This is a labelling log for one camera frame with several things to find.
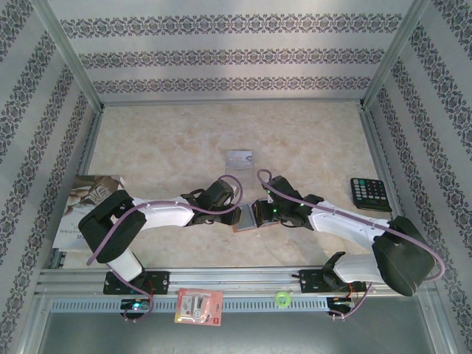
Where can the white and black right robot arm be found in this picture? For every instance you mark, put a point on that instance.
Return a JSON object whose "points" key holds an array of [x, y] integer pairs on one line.
{"points": [[343, 225]]}

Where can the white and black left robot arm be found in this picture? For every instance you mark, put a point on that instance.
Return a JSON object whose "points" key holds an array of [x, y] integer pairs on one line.
{"points": [[166, 215]]}

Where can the clear acrylic card stand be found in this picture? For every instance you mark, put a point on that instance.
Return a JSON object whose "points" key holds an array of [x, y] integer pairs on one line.
{"points": [[239, 178]]}

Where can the silver white credit card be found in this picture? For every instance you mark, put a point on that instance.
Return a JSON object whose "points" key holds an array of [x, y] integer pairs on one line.
{"points": [[239, 158]]}

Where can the black calculator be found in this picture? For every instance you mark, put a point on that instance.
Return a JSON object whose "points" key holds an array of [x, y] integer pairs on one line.
{"points": [[368, 193]]}

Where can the red blister pack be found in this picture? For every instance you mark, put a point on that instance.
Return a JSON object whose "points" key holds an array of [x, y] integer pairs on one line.
{"points": [[199, 306]]}

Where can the right circuit board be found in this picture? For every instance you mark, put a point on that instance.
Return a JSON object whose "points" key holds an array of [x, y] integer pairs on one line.
{"points": [[341, 301]]}

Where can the circuit board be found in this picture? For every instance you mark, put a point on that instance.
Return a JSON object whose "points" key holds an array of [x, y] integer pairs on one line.
{"points": [[341, 301], [134, 305]]}

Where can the left circuit board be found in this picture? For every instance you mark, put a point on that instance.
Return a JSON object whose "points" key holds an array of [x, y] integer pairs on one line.
{"points": [[134, 305]]}

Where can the book with bread cover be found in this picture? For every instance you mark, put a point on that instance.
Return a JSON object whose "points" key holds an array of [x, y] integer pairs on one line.
{"points": [[96, 184]]}

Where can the aluminium mounting rail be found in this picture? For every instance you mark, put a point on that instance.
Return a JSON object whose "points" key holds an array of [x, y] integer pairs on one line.
{"points": [[236, 278]]}

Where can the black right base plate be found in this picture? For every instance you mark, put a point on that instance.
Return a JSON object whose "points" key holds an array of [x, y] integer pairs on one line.
{"points": [[311, 280]]}

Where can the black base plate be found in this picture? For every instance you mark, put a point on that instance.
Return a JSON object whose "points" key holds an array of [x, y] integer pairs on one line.
{"points": [[311, 280], [158, 280]]}

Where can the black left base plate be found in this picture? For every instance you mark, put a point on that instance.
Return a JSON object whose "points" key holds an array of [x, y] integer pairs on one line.
{"points": [[158, 280]]}

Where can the aluminium side rail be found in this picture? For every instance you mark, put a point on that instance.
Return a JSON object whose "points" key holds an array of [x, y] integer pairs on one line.
{"points": [[90, 144], [376, 144]]}

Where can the aluminium back rail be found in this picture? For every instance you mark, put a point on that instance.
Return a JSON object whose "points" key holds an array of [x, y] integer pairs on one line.
{"points": [[232, 103]]}

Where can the aluminium frame post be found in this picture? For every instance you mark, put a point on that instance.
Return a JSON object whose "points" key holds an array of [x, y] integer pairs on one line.
{"points": [[392, 55], [69, 55]]}

